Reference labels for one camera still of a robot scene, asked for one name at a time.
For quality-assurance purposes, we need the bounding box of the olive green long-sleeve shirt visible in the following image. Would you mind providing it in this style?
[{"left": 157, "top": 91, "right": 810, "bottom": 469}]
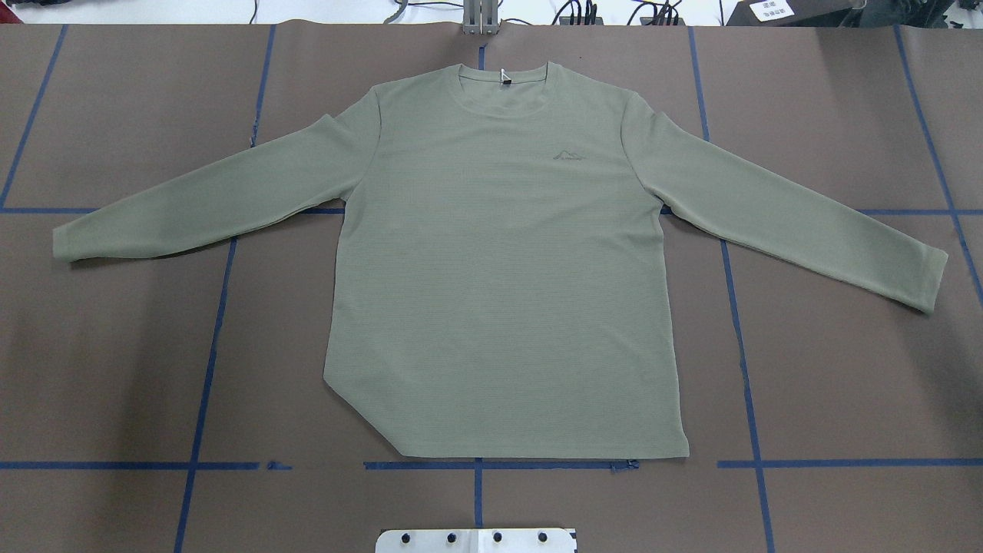
[{"left": 52, "top": 62, "right": 948, "bottom": 459}]

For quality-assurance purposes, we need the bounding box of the metal base plate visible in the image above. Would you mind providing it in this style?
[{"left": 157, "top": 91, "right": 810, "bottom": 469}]
[{"left": 375, "top": 528, "right": 578, "bottom": 552}]

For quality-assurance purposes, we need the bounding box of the black box with label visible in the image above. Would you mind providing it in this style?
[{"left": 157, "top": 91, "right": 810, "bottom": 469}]
[{"left": 724, "top": 1, "right": 868, "bottom": 28}]

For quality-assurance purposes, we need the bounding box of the aluminium frame post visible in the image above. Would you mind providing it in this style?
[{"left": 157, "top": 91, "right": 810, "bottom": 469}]
[{"left": 461, "top": 0, "right": 501, "bottom": 35}]

